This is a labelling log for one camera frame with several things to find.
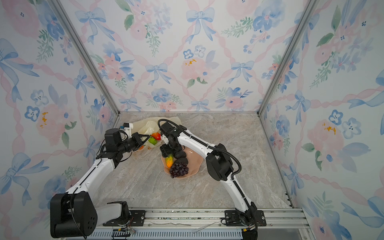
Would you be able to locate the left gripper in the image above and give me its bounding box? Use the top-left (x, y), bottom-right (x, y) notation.
top-left (119, 133), bottom-right (150, 154)

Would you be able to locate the green custard apple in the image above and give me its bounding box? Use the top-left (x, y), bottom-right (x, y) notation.
top-left (148, 137), bottom-right (158, 145)

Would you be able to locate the red yellow peach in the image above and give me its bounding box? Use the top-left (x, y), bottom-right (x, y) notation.
top-left (152, 133), bottom-right (162, 141)

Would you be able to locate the yellow plastic bag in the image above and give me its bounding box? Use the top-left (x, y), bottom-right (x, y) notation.
top-left (132, 117), bottom-right (182, 150)

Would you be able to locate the dark avocado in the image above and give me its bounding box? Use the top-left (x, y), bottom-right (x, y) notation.
top-left (174, 158), bottom-right (189, 166)
top-left (174, 151), bottom-right (187, 159)

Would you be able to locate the green yellow cucumber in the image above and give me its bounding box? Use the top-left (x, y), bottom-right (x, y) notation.
top-left (165, 154), bottom-right (174, 169)

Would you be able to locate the purple grape bunch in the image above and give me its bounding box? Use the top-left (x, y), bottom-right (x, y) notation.
top-left (170, 163), bottom-right (189, 178)

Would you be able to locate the pink scalloped plate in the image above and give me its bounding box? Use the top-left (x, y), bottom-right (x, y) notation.
top-left (161, 146), bottom-right (205, 179)

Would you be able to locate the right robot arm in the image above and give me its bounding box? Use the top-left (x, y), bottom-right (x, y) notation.
top-left (160, 127), bottom-right (267, 230)

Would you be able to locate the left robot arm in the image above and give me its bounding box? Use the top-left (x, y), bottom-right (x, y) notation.
top-left (50, 128), bottom-right (150, 239)

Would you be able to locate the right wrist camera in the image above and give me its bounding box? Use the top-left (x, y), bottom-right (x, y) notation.
top-left (160, 122), bottom-right (177, 137)

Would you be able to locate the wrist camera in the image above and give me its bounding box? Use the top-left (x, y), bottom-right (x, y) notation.
top-left (160, 122), bottom-right (177, 137)
top-left (119, 123), bottom-right (134, 138)

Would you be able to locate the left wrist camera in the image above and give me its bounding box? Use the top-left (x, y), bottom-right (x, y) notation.
top-left (119, 123), bottom-right (134, 138)

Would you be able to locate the aluminium front rail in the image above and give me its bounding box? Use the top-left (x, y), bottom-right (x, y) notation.
top-left (53, 207), bottom-right (316, 240)

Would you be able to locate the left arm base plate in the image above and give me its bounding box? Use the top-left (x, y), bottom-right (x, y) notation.
top-left (103, 210), bottom-right (146, 227)

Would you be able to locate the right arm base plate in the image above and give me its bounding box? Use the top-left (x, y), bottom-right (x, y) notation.
top-left (221, 210), bottom-right (267, 228)

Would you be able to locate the left corner aluminium post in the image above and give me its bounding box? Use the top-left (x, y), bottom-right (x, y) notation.
top-left (48, 0), bottom-right (120, 117)

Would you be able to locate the corner aluminium post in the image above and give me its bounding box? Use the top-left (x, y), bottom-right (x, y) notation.
top-left (48, 0), bottom-right (120, 117)
top-left (257, 0), bottom-right (319, 117)

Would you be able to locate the right corner aluminium post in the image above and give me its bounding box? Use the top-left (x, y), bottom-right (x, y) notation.
top-left (257, 0), bottom-right (319, 117)

